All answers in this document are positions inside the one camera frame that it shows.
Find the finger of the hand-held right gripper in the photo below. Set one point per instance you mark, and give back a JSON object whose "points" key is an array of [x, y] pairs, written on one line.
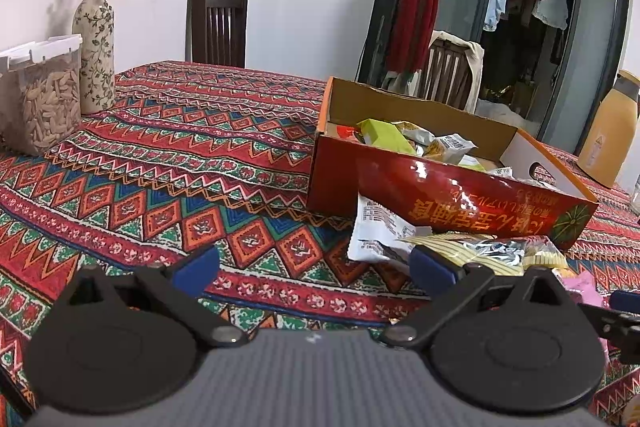
{"points": [[617, 326]]}

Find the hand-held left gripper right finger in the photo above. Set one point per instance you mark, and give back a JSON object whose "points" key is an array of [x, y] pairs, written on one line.
{"points": [[432, 271]]}

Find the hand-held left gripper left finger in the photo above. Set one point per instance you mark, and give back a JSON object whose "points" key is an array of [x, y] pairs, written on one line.
{"points": [[197, 274]]}

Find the pink snack packet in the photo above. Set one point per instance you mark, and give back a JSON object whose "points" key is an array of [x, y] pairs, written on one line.
{"points": [[580, 287]]}

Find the yellow striped silver snack packet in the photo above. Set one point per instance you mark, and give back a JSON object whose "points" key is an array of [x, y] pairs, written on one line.
{"points": [[500, 252]]}

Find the lime green snack packet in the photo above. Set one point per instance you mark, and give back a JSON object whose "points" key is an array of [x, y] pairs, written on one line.
{"points": [[472, 163], [385, 137]]}

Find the white cracker picture snack packet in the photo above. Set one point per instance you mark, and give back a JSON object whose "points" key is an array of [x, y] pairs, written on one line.
{"points": [[452, 147]]}

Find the red orange cardboard box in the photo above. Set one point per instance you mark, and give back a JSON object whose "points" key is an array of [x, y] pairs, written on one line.
{"points": [[340, 177]]}

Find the white orange snack packet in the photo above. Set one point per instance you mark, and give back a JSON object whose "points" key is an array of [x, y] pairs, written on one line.
{"points": [[417, 134]]}

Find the red snack packet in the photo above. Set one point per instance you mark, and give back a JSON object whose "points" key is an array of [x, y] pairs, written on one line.
{"points": [[346, 132]]}

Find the patterned red tablecloth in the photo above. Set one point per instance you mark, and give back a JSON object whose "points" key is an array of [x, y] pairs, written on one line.
{"points": [[175, 187]]}

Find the clear plastic cup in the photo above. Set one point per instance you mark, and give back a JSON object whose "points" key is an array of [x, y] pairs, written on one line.
{"points": [[636, 192]]}

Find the yellow thermos jug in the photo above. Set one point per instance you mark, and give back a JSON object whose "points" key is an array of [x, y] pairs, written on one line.
{"points": [[610, 137]]}

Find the brown slatted wooden chair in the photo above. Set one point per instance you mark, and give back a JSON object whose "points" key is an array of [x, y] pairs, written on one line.
{"points": [[445, 72]]}

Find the clear seed storage container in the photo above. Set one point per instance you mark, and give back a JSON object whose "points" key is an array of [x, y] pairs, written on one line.
{"points": [[50, 107]]}

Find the floral ceramic vase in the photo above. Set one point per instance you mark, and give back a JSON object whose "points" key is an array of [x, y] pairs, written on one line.
{"points": [[95, 62]]}

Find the dark wooden chair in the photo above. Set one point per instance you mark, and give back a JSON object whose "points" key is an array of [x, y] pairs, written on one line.
{"points": [[217, 32]]}

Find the glass sliding door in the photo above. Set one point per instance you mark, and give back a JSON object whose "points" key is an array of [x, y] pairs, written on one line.
{"points": [[600, 32]]}

